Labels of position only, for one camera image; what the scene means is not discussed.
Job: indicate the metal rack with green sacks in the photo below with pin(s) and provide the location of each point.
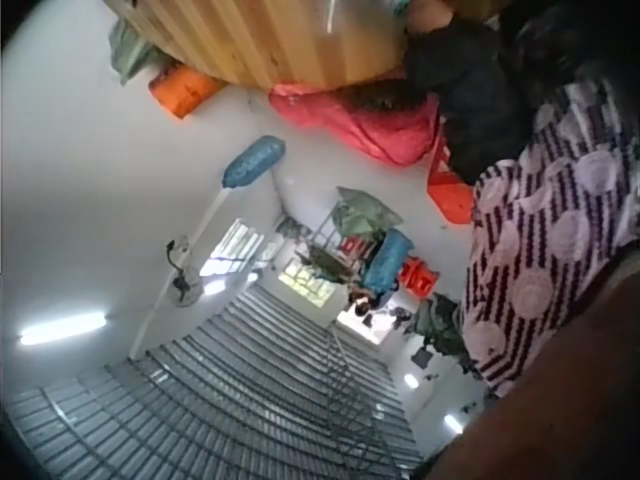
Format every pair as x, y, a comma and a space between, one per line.
362, 212

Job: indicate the large blue sack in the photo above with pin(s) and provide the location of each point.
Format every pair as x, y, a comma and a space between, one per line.
386, 262

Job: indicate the barred window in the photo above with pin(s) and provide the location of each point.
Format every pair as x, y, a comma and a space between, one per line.
235, 245

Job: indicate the blue woven sack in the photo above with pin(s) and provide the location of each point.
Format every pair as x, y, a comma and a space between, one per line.
252, 160

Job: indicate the red plastic crates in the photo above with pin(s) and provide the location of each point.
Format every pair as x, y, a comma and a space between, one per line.
419, 280

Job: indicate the red woven sack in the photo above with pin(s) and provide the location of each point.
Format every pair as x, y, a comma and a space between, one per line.
380, 130

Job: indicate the heap of green sacks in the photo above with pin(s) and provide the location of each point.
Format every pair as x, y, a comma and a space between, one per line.
440, 327

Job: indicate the metal roof truss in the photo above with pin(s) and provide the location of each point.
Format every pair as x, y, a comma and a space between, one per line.
350, 395

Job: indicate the orange woven sack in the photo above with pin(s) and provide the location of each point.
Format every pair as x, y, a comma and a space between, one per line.
182, 90

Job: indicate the person's legs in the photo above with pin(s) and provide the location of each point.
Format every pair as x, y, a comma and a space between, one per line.
470, 100

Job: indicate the wooden plank table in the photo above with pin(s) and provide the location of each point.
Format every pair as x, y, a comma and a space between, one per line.
260, 35

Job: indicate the green woven sack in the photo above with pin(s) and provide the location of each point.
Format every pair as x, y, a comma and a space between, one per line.
131, 57

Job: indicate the fluorescent tube light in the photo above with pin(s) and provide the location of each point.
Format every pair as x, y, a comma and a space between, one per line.
62, 327

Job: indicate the black wall fan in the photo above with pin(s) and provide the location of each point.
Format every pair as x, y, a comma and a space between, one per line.
184, 287

